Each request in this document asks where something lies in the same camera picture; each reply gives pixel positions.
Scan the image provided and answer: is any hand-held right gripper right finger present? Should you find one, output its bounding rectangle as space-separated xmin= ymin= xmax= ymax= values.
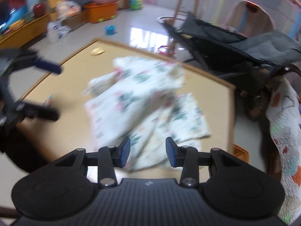
xmin=165 ymin=137 xmax=238 ymax=189

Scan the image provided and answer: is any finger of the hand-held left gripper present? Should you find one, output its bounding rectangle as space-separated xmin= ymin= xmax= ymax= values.
xmin=14 ymin=102 xmax=59 ymax=122
xmin=9 ymin=50 xmax=63 ymax=75

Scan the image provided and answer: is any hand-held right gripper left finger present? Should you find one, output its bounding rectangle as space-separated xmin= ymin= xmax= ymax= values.
xmin=55 ymin=137 xmax=131 ymax=189

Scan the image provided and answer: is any white floral baby shirt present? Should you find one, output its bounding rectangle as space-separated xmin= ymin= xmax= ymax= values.
xmin=82 ymin=56 xmax=212 ymax=172

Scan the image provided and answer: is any small white bin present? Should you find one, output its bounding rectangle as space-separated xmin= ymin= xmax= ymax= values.
xmin=46 ymin=31 xmax=59 ymax=44

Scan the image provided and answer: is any white blue-printed plastic bag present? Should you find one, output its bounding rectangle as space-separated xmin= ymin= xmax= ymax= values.
xmin=47 ymin=21 xmax=71 ymax=38

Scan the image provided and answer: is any wooden low cabinet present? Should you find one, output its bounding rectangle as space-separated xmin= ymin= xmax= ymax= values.
xmin=0 ymin=13 xmax=51 ymax=50

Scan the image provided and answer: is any person's dark clothing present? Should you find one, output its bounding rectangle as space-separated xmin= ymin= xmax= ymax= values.
xmin=0 ymin=122 xmax=55 ymax=173

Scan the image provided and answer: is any cardboard box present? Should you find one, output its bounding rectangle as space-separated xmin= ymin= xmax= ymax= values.
xmin=62 ymin=11 xmax=90 ymax=30

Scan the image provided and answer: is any red apple-shaped jar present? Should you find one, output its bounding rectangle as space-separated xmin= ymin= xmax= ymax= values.
xmin=33 ymin=3 xmax=46 ymax=18

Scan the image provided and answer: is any white red-printed plastic bag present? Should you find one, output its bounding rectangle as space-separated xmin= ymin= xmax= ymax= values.
xmin=56 ymin=0 xmax=81 ymax=19

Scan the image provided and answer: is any orange woven mat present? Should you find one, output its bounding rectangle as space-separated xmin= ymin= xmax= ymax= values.
xmin=233 ymin=144 xmax=250 ymax=164

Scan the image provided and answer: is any blue toy bucket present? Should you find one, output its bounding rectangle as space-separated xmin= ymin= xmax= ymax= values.
xmin=104 ymin=25 xmax=117 ymax=36

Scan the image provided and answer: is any television screen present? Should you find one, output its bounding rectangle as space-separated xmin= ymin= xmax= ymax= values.
xmin=0 ymin=0 xmax=27 ymax=34

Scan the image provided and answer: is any orange wheeled storage bin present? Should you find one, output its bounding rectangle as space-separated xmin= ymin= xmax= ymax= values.
xmin=83 ymin=1 xmax=119 ymax=23

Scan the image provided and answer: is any pink toy basket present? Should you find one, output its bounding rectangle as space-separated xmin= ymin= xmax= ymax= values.
xmin=157 ymin=45 xmax=173 ymax=55

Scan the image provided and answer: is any set of toy bowling pins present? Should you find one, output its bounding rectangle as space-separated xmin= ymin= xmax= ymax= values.
xmin=128 ymin=0 xmax=144 ymax=10

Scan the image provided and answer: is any quilted heart-pattern blanket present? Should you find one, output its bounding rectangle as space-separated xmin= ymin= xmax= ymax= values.
xmin=266 ymin=78 xmax=301 ymax=225

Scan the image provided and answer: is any hula hoop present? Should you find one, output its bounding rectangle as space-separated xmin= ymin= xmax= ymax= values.
xmin=156 ymin=16 xmax=177 ymax=24

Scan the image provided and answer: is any grey folding recliner chair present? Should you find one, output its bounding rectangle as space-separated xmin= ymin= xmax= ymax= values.
xmin=160 ymin=12 xmax=301 ymax=95

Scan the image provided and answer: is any tall wooden bar stool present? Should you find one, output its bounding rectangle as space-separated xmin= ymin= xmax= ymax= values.
xmin=175 ymin=0 xmax=203 ymax=21

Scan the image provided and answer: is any pink-rimmed mesh playpen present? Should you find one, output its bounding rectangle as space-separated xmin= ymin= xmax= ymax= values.
xmin=207 ymin=0 xmax=301 ymax=43

